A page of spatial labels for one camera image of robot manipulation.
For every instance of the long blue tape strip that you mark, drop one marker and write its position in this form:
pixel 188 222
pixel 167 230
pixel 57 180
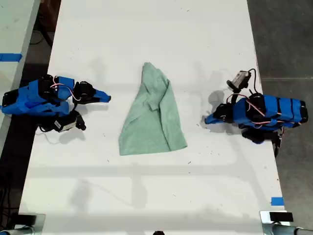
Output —
pixel 9 57

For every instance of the grey metal bracket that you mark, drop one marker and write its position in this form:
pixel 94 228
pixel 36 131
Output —
pixel 264 220

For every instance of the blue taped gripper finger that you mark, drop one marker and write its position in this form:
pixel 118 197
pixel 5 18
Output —
pixel 210 118
pixel 101 93
pixel 214 123
pixel 104 98

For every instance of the black camera stalk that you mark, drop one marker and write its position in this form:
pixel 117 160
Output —
pixel 236 96

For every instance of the short blue tape piece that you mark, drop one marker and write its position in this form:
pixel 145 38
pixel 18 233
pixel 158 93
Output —
pixel 277 201

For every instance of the white side table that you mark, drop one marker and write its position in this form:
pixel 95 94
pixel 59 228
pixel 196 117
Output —
pixel 14 36

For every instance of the grey metal tube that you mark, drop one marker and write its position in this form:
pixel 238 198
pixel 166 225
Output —
pixel 291 230

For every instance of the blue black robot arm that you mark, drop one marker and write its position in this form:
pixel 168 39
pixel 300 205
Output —
pixel 274 111
pixel 31 98

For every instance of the pale green T-shirt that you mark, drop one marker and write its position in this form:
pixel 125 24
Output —
pixel 154 117

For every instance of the black grey camera box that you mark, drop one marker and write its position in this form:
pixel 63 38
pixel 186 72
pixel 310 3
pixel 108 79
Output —
pixel 239 78

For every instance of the small black box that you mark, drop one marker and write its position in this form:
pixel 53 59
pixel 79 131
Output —
pixel 26 218
pixel 280 217

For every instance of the small black round object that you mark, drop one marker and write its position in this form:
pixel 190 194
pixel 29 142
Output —
pixel 159 232

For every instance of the black camera box with label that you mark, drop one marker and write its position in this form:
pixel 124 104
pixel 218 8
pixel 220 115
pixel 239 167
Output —
pixel 67 122

